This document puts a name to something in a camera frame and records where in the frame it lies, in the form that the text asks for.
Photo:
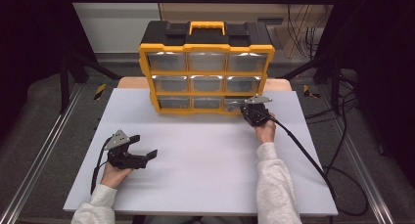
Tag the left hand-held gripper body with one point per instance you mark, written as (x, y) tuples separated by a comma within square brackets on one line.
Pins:
[(119, 155)]

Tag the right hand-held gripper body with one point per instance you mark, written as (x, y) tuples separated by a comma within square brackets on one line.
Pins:
[(256, 113)]

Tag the clear plastic drawer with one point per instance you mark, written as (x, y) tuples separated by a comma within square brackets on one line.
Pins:
[(233, 105)]

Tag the yellow black drawer organizer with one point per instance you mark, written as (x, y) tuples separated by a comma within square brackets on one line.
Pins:
[(207, 48)]

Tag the person's right hand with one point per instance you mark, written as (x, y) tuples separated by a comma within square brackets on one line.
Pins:
[(266, 131)]

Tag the person's left hand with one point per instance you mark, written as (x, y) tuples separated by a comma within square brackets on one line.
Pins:
[(112, 176)]

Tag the wooden table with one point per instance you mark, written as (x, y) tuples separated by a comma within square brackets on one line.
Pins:
[(130, 83)]

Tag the yellow black tape marker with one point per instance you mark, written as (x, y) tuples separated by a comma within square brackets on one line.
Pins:
[(308, 92), (100, 91)]

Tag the grid of clear drawers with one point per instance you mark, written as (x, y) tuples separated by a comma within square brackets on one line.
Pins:
[(206, 61)]

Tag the black metal stand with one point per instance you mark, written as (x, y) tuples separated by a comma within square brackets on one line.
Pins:
[(335, 87), (63, 87)]

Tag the black curtain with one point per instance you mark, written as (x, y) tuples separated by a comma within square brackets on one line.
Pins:
[(26, 38), (385, 54)]

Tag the aluminium floor rail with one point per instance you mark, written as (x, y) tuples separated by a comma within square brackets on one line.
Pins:
[(44, 152), (370, 188)]

